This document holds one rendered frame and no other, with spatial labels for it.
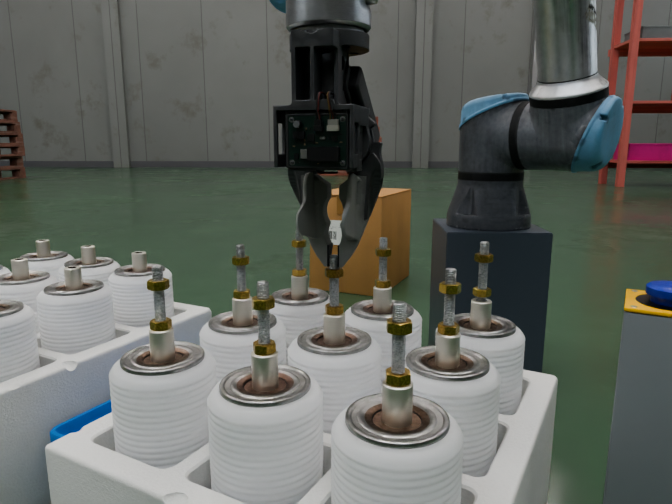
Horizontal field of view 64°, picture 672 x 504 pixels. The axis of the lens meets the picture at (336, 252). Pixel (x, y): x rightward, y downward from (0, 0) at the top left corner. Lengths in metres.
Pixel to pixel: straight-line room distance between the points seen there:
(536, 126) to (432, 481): 0.67
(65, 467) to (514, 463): 0.39
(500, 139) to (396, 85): 9.59
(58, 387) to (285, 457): 0.39
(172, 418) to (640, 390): 0.40
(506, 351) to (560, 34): 0.50
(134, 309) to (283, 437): 0.49
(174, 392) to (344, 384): 0.15
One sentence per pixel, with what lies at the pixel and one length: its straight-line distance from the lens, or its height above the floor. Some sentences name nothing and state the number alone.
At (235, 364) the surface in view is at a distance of 0.59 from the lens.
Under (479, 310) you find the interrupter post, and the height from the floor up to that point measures 0.27.
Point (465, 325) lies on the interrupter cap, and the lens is 0.62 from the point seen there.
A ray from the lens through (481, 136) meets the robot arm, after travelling 0.98.
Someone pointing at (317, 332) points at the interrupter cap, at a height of 0.25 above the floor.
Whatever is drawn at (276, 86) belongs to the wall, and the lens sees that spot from 10.61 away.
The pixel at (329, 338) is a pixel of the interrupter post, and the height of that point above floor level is 0.26.
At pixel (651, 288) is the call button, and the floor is 0.33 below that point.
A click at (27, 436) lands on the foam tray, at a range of 0.75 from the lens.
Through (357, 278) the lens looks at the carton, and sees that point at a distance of 1.63.
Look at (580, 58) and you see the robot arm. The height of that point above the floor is 0.57.
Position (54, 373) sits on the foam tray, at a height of 0.18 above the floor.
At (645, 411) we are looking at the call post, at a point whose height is 0.23.
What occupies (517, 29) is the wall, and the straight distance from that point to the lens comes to 11.03.
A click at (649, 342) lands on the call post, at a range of 0.52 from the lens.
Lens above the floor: 0.45
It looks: 11 degrees down
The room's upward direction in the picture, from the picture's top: straight up
